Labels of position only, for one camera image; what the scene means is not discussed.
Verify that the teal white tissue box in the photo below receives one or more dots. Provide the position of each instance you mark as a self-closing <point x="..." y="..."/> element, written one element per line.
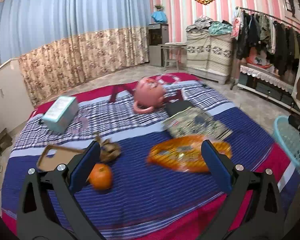
<point x="61" y="113"/>

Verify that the low black tv stand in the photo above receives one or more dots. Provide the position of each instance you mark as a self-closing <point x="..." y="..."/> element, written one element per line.
<point x="267" y="91"/>

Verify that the light blue plastic basket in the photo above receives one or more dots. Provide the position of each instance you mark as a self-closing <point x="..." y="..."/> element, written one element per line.
<point x="288" y="138"/>

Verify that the patterned snack bag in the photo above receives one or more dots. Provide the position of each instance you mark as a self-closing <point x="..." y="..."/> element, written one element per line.
<point x="194" y="121"/>

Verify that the metal clothes rack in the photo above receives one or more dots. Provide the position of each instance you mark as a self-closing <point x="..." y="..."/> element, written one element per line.
<point x="289" y="77"/>

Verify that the patterned cloth covered cabinet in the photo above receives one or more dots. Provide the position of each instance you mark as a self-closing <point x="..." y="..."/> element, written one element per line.
<point x="209" y="56"/>

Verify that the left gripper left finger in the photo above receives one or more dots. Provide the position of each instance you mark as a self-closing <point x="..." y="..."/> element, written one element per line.
<point x="47" y="206"/>

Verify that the blue and floral curtain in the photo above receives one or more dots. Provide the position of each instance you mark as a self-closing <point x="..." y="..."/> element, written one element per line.
<point x="60" y="44"/>

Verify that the orange snack wrapper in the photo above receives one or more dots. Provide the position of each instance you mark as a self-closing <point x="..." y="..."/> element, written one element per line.
<point x="181" y="154"/>

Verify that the hanging dark clothes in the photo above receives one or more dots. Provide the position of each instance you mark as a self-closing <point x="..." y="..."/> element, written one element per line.
<point x="266" y="41"/>

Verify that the red pink hanging bag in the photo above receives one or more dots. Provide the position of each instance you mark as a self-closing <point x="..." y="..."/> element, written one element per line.
<point x="236" y="24"/>

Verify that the brown wrapper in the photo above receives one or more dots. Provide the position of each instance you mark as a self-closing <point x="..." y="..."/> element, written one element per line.
<point x="109" y="150"/>

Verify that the grey water dispenser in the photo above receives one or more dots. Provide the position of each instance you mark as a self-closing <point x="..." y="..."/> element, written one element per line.
<point x="158" y="34"/>

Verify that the brown phone case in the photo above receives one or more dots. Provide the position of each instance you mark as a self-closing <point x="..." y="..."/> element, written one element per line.
<point x="53" y="155"/>

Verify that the blue covered water bottle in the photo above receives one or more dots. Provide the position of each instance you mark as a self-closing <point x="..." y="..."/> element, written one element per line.
<point x="158" y="16"/>

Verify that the white lace cloth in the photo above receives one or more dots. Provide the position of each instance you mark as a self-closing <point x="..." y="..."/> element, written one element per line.
<point x="266" y="76"/>

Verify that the pile of folded clothes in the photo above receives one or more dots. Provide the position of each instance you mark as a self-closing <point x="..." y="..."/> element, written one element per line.
<point x="213" y="27"/>

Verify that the white cabinet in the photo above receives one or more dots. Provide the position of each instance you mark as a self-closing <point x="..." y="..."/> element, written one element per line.
<point x="15" y="104"/>

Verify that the small metal side table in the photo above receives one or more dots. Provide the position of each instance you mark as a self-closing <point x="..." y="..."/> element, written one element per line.
<point x="172" y="52"/>

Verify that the orange tangerine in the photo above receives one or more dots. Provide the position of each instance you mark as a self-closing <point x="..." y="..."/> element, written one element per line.
<point x="101" y="177"/>

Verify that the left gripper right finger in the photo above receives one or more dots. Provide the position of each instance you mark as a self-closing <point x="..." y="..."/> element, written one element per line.
<point x="264" y="218"/>

